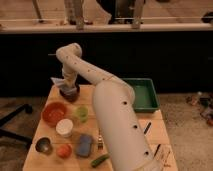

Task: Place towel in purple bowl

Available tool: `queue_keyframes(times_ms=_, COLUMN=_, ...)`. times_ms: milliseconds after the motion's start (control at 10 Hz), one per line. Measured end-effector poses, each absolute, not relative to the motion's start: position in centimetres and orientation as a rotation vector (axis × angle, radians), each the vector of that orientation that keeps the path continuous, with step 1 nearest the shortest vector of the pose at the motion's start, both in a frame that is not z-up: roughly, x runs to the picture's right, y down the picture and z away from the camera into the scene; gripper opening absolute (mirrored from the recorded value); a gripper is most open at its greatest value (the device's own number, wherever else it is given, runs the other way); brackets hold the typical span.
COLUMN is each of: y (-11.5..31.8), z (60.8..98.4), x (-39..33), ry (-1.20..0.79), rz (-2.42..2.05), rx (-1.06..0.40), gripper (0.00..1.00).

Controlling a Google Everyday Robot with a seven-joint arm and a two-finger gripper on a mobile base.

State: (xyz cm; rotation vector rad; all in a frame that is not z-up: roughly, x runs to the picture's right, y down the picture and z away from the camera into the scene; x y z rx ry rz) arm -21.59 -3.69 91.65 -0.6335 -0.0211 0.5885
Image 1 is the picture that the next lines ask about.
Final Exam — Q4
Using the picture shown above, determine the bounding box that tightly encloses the small metal bowl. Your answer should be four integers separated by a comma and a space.
35, 137, 52, 155

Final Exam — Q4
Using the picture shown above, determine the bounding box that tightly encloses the red orange bowl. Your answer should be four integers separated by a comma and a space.
41, 102, 67, 127

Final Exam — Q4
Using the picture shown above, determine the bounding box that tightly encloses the black marker pen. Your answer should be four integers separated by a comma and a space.
144, 122, 151, 134

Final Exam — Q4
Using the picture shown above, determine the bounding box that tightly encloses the dark purple bowl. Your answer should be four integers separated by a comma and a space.
60, 85, 80, 102

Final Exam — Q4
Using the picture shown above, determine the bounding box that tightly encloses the white cup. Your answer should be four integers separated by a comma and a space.
56, 119, 73, 137

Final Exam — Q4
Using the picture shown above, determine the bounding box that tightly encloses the green plastic tray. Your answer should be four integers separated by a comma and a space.
124, 78, 159, 113

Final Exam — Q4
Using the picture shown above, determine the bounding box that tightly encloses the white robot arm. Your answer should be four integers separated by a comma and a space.
56, 43, 162, 171

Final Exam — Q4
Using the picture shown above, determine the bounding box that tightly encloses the grey blue towel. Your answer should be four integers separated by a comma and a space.
51, 77, 77, 93

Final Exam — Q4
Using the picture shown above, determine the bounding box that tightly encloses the orange tomato toy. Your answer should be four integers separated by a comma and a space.
56, 144, 72, 158

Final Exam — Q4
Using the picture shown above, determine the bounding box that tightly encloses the black chair base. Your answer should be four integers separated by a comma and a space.
0, 103, 34, 150

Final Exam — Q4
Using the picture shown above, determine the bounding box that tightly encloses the green cucumber toy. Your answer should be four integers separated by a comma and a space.
91, 154, 109, 168

